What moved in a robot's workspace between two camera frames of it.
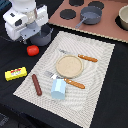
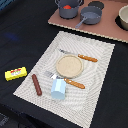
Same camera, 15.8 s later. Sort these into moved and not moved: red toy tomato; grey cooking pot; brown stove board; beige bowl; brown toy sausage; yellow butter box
Moved: grey cooking pot; red toy tomato
Not moved: yellow butter box; brown toy sausage; brown stove board; beige bowl
